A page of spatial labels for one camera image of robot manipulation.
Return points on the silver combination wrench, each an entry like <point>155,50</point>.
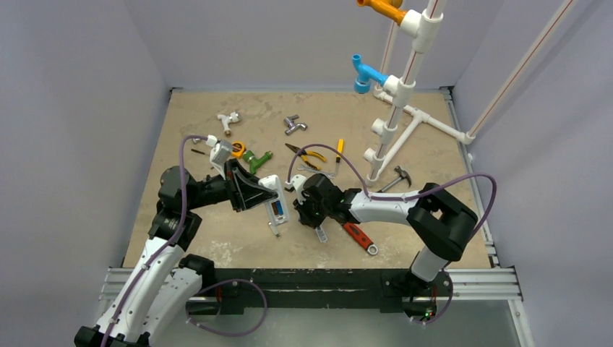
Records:
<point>314,171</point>

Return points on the yellow handled screwdriver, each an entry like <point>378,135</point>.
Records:
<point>338,158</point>

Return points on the blue battery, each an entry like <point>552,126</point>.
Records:
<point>277,209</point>

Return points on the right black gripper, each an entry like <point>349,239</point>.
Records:
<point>307,202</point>

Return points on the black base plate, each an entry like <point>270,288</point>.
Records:
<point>387,290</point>

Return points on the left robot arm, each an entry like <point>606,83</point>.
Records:
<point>165,276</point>

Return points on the yellow handled pliers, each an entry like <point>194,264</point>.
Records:
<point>306,154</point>

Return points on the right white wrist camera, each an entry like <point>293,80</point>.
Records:
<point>296,185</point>

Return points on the red adjustable wrench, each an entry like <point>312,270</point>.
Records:
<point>361,238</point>

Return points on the blue pipe tap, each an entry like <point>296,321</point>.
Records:
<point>365,75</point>

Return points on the white PVC pipe stand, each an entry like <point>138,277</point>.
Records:
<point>393,132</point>

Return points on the black handled hammer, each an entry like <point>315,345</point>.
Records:
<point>403,175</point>

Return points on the white plastic faucet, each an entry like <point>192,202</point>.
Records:
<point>227,120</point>

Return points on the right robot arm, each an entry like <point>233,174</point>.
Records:
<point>443,223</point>

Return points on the chrome faucet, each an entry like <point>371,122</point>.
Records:
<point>292,124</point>

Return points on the small black screwdriver bit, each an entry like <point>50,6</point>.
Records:
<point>198,152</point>

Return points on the orange pipe fitting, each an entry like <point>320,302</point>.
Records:
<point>391,9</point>

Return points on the white remote control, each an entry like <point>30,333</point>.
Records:
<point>274,183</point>

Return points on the orange tape measure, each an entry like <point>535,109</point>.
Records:
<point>238,149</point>

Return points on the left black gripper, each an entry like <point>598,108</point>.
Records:
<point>242,189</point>

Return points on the green plastic faucet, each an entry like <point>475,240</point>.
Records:
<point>255,162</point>

